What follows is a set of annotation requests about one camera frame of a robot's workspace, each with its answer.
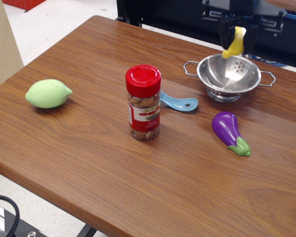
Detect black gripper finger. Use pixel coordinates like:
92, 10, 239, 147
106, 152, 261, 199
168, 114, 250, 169
243, 22, 261, 54
219, 17, 235, 49

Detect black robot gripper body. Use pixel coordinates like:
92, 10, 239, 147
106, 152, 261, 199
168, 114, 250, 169
202, 0, 287, 35

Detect yellow toy banana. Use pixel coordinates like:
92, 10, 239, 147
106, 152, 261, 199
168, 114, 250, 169
222, 26, 246, 59

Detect steel colander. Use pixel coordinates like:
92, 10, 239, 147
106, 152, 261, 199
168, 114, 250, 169
183, 54, 276, 102

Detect light blue ceramic spoon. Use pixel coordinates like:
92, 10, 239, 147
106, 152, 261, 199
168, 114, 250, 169
160, 91, 198, 112

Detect purple toy eggplant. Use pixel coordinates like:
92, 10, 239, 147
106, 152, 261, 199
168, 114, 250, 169
212, 112, 251, 157

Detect red-lidded spice jar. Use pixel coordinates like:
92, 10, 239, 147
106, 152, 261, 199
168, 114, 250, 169
125, 65, 161, 141

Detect green toy lime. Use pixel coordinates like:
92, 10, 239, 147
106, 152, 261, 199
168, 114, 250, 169
25, 79, 73, 109

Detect red crate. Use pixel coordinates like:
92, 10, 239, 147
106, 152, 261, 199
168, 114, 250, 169
2, 0, 45, 10

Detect light wooden panel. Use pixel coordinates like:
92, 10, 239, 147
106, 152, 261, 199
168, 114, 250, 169
0, 1, 24, 85

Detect black metal frame rail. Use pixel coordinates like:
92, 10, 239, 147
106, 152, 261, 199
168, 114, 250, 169
117, 0, 296, 67

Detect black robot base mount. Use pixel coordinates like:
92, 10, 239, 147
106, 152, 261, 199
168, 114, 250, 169
0, 209, 46, 237

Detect black braided cable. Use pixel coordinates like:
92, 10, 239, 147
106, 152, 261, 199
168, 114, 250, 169
0, 194, 20, 237

